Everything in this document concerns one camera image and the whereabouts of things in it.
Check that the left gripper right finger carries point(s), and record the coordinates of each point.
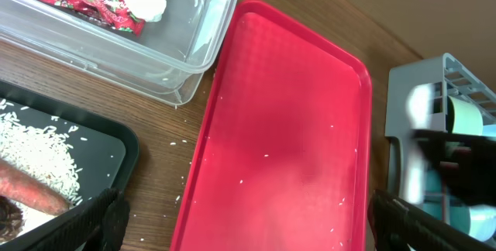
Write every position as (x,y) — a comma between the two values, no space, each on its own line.
(398,225)

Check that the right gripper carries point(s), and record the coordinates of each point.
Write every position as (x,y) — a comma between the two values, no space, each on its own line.
(465,163)

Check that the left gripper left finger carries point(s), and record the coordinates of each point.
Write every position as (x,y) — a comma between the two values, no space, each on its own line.
(97,224)

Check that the green ceramic bowl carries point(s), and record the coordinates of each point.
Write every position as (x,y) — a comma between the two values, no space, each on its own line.
(463,118)

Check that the white plastic spoon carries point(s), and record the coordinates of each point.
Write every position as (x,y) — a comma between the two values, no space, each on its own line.
(418,108)

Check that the brown food scrap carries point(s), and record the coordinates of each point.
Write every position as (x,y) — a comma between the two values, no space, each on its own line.
(11,220)

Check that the white rice pile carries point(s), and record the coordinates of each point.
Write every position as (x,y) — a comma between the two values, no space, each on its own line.
(42,153)

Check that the orange carrot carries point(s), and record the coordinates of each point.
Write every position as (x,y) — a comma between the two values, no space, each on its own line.
(20,187)

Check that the light blue small bowl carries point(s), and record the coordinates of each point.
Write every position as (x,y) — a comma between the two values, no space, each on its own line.
(478,221)

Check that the black food waste tray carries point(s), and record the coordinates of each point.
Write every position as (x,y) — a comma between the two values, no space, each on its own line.
(112,149)

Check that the grey dishwasher rack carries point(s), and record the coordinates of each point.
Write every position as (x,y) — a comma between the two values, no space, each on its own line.
(450,78)

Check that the clear plastic waste bin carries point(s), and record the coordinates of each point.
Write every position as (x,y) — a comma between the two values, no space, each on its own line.
(166,61)

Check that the red serving tray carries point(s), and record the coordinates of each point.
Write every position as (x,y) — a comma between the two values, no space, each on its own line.
(282,158)

